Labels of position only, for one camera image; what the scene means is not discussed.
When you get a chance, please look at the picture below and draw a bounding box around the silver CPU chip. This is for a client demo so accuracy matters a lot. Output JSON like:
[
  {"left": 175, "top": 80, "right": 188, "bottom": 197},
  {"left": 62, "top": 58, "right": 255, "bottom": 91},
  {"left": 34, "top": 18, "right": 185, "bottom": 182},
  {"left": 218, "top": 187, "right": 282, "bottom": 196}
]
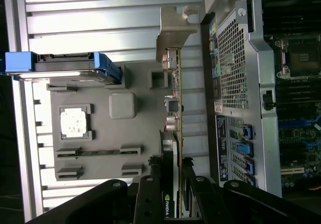
[{"left": 60, "top": 107, "right": 89, "bottom": 138}]

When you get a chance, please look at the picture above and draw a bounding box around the open black PC case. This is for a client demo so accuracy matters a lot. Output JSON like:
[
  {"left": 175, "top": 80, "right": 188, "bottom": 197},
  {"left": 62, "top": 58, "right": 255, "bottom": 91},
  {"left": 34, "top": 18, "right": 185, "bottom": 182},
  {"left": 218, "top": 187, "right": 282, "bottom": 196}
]
[{"left": 199, "top": 0, "right": 321, "bottom": 199}]

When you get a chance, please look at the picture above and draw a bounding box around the green RAM stick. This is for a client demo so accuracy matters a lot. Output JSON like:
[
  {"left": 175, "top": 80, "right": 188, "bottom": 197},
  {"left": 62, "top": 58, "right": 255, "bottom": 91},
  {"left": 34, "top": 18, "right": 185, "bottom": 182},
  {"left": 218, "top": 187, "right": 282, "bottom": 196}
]
[{"left": 75, "top": 149, "right": 121, "bottom": 156}]

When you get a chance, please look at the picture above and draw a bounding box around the CPU socket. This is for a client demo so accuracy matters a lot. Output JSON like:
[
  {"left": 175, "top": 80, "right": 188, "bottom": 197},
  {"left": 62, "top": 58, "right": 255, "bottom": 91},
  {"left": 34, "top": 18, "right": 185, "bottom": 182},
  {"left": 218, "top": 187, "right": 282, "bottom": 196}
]
[{"left": 274, "top": 35, "right": 321, "bottom": 80}]

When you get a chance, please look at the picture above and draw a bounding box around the grey parts rack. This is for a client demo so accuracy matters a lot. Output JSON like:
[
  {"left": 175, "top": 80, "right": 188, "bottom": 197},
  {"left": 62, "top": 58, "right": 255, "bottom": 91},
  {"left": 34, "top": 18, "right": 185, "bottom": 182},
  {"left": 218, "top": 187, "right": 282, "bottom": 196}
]
[{"left": 31, "top": 63, "right": 175, "bottom": 184}]

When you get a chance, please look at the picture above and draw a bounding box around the hard disk in blue carrier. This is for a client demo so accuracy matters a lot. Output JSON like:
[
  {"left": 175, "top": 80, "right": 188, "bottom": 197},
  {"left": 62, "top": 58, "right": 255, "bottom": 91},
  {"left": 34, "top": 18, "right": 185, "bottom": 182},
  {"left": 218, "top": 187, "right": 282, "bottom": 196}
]
[{"left": 5, "top": 51, "right": 124, "bottom": 84}]

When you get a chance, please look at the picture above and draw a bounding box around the green motherboard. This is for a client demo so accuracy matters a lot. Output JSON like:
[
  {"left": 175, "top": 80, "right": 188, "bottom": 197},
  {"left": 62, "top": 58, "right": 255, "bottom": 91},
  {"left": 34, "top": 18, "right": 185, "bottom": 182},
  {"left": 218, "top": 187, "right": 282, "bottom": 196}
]
[{"left": 260, "top": 0, "right": 321, "bottom": 194}]

